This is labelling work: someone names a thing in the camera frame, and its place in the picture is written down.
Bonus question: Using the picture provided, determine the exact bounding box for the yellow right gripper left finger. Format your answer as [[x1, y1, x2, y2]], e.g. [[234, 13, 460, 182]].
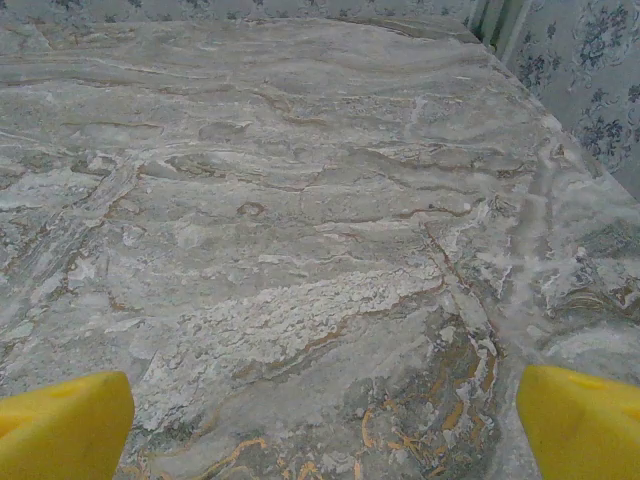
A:
[[0, 370, 135, 480]]

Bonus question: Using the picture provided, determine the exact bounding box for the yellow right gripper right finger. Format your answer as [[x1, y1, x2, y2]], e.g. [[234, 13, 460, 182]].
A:
[[516, 363, 640, 480]]

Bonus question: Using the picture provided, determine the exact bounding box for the aluminium frame post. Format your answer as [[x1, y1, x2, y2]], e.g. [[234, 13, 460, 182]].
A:
[[467, 0, 529, 66]]

